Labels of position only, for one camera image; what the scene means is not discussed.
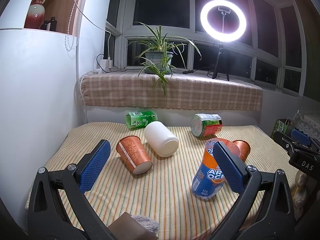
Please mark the striped yellow table cloth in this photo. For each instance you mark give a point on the striped yellow table cloth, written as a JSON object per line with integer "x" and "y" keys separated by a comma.
{"x": 159, "y": 204}

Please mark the ring light on tripod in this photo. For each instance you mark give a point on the ring light on tripod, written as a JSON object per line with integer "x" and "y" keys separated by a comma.
{"x": 224, "y": 7}

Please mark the lying orange paper cup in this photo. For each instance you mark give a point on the lying orange paper cup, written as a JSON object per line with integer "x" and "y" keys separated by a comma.
{"x": 133, "y": 154}

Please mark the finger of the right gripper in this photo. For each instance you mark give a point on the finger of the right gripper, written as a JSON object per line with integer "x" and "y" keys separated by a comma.
{"x": 299, "y": 142}

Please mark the blue orange Arctic Ocean cup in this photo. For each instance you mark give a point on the blue orange Arctic Ocean cup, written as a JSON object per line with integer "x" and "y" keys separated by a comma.
{"x": 209, "y": 178}

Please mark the green tissue box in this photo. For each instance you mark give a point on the green tissue box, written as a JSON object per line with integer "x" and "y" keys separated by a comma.
{"x": 281, "y": 125}

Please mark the white power adapter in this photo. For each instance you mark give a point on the white power adapter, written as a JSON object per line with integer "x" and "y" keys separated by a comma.
{"x": 105, "y": 65}

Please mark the red white vase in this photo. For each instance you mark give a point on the red white vase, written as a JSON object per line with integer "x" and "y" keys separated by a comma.
{"x": 35, "y": 14}

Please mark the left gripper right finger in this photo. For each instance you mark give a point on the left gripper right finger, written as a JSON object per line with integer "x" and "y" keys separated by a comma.
{"x": 264, "y": 207}

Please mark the green red label cup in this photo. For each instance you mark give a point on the green red label cup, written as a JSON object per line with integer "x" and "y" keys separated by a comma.
{"x": 205, "y": 124}

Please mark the white lace cloth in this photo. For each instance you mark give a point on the white lace cloth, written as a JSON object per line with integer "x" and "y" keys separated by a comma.
{"x": 308, "y": 123}

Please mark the spider plant in pot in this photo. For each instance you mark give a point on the spider plant in pot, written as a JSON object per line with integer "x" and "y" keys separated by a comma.
{"x": 159, "y": 52}

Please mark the upright orange paper cup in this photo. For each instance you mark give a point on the upright orange paper cup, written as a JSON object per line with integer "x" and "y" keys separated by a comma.
{"x": 244, "y": 148}

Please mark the green tea label cup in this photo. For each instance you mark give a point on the green tea label cup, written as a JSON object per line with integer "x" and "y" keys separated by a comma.
{"x": 137, "y": 120}

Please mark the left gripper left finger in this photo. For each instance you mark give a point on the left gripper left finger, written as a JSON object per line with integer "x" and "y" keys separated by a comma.
{"x": 58, "y": 208}

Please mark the beige plaid cloth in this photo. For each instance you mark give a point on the beige plaid cloth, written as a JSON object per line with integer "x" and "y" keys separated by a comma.
{"x": 184, "y": 92}

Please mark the white plastic cup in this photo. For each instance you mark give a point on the white plastic cup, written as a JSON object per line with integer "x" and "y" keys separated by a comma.
{"x": 161, "y": 139}

